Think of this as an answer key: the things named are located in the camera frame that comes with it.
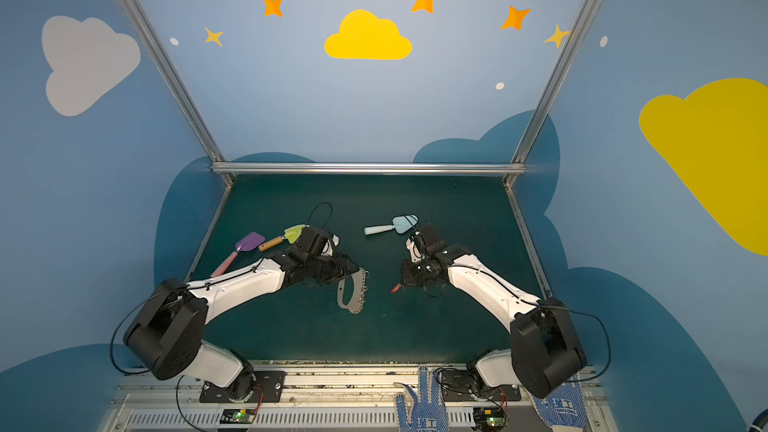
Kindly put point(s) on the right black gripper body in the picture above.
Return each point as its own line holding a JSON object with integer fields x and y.
{"x": 417, "y": 272}

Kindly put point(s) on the aluminium frame post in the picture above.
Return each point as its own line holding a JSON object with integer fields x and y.
{"x": 151, "y": 40}
{"x": 580, "y": 26}

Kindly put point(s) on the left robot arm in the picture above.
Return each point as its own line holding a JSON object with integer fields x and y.
{"x": 167, "y": 334}

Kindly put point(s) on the blue dotted glove right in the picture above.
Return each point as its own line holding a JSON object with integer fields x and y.
{"x": 564, "y": 409}

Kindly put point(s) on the aluminium frame left post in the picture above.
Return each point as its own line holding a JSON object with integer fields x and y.
{"x": 151, "y": 40}

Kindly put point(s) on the right circuit board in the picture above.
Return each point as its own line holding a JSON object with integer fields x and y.
{"x": 489, "y": 419}

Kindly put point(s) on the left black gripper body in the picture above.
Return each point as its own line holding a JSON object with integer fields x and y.
{"x": 335, "y": 267}

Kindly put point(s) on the left circuit board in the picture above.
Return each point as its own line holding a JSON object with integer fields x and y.
{"x": 237, "y": 417}

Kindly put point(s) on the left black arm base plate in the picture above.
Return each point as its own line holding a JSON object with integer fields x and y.
{"x": 249, "y": 387}

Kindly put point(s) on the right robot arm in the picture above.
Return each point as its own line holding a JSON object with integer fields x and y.
{"x": 544, "y": 350}

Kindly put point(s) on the circuit board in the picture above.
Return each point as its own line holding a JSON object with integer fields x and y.
{"x": 489, "y": 419}
{"x": 237, "y": 417}

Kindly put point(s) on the purple toy shovel pink handle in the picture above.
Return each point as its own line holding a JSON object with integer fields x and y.
{"x": 248, "y": 243}

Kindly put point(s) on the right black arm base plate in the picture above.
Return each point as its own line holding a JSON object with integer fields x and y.
{"x": 459, "y": 385}

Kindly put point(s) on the blue dotted glove left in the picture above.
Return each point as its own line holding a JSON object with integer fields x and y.
{"x": 421, "y": 409}

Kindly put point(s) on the green toy shovel orange handle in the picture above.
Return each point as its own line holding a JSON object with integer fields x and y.
{"x": 289, "y": 235}

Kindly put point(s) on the aluminium frame right post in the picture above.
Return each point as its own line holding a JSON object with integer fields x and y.
{"x": 580, "y": 26}

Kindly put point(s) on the aluminium frame rear bar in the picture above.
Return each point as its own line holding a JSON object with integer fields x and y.
{"x": 420, "y": 169}

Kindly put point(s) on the light blue toy shovel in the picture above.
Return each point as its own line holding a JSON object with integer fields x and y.
{"x": 399, "y": 224}

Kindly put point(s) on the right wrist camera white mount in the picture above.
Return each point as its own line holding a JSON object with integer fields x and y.
{"x": 412, "y": 248}

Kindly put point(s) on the blue dotted glove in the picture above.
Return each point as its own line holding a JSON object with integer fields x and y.
{"x": 564, "y": 409}
{"x": 421, "y": 409}

